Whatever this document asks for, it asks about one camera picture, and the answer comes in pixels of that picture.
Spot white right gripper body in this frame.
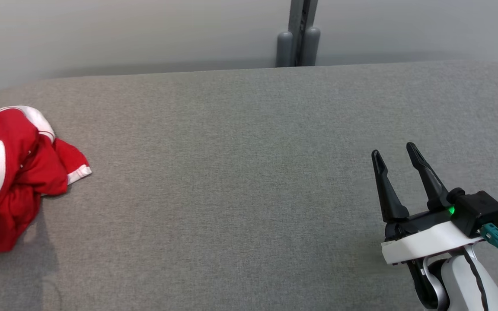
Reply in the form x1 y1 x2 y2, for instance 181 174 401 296
381 205 486 265

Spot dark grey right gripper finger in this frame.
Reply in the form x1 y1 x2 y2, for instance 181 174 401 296
406 142 450 212
371 149 409 223

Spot red jersey shirt white sleeves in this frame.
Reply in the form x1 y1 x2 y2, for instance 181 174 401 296
0 105 69 254

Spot grey cylindrical partition foot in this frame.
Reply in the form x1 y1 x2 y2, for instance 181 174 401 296
303 27 321 67
276 31 295 68

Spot grey partition post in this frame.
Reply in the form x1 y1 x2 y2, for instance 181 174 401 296
288 0 319 67

